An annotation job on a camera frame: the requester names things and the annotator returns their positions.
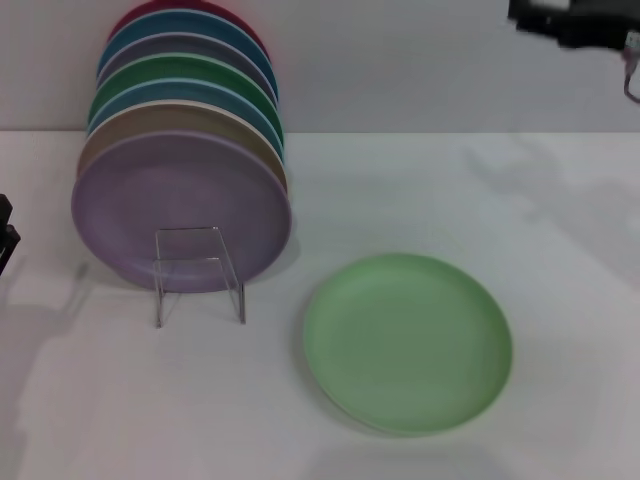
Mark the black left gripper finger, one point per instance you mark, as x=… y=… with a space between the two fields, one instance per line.
x=7 y=247
x=4 y=210

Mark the light green plate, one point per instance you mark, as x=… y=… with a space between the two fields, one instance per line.
x=405 y=345

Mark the lavender plate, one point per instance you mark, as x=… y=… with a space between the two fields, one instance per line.
x=180 y=195

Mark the beige plate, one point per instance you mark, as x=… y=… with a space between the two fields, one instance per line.
x=165 y=119

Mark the light blue plate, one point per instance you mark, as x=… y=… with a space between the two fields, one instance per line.
x=165 y=93

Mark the dark green plate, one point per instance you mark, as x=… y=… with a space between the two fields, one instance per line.
x=170 y=70

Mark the grey purple plate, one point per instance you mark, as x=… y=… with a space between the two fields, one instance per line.
x=175 y=45

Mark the clear acrylic plate rack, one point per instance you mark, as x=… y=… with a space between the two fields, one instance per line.
x=241 y=305

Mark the red plate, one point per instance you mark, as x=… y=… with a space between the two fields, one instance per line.
x=145 y=7

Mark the teal blue plate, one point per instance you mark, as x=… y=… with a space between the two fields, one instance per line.
x=170 y=25

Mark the black right wrist camera housing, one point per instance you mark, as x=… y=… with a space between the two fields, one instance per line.
x=580 y=20

